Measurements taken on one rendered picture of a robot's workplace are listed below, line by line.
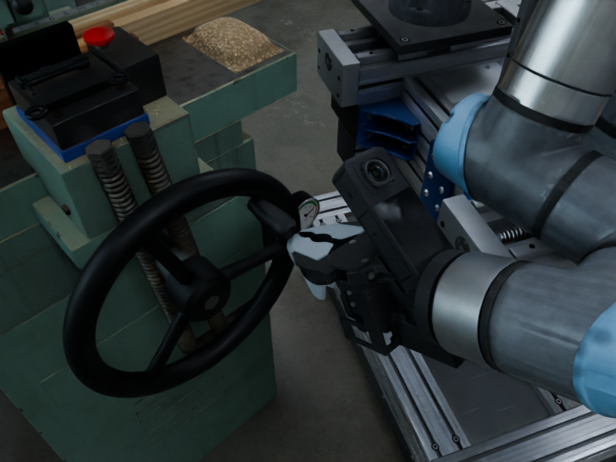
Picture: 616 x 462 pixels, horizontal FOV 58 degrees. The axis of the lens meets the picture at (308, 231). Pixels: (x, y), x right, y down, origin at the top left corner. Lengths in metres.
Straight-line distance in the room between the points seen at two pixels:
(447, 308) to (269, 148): 1.73
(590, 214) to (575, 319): 0.10
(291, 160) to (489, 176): 1.61
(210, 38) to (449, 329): 0.55
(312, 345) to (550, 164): 1.16
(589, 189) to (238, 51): 0.50
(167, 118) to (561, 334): 0.41
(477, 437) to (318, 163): 1.15
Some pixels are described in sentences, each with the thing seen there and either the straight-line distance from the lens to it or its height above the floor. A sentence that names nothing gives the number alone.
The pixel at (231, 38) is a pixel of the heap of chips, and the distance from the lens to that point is 0.78.
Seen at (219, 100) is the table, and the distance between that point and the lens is 0.73.
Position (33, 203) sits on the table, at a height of 0.87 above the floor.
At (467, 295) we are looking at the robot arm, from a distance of 0.37.
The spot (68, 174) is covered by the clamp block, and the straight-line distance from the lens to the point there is 0.54.
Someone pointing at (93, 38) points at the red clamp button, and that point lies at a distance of 0.60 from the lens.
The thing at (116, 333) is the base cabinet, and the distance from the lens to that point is 0.87.
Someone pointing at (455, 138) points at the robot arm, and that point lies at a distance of 0.44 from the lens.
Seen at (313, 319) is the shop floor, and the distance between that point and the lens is 1.55.
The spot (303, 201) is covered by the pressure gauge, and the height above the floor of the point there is 0.69.
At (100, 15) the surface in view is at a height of 0.95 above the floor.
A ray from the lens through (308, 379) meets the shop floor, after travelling 1.45.
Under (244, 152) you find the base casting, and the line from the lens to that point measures 0.80.
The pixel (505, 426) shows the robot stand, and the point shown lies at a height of 0.21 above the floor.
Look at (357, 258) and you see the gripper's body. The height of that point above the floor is 0.95.
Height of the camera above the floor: 1.28
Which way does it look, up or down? 47 degrees down
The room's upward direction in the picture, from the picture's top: straight up
